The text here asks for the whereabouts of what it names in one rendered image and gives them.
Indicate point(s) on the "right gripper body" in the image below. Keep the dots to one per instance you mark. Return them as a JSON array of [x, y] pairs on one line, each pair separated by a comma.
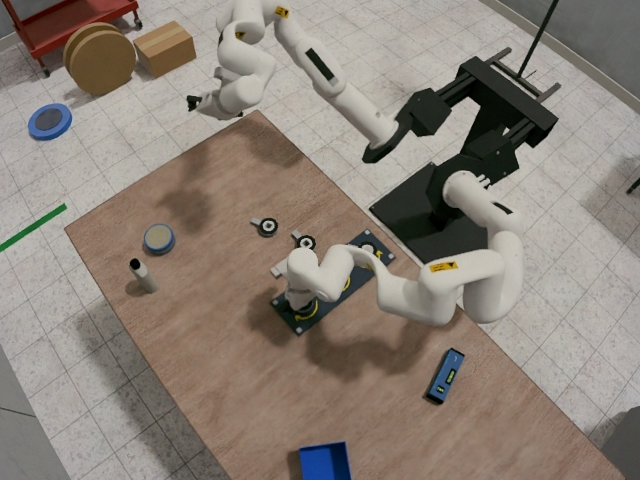
[[208, 107]]

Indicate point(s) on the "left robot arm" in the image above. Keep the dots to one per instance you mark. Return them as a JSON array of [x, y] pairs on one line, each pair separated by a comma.
[[432, 299]]

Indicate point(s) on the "blue box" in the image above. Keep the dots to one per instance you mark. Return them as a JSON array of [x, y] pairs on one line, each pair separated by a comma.
[[325, 462]]

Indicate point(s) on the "white plastic bottle with black cap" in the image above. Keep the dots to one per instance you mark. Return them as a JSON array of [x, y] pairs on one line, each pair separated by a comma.
[[145, 277]]

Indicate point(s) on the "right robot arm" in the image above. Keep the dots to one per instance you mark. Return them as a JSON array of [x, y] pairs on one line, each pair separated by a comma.
[[254, 68]]

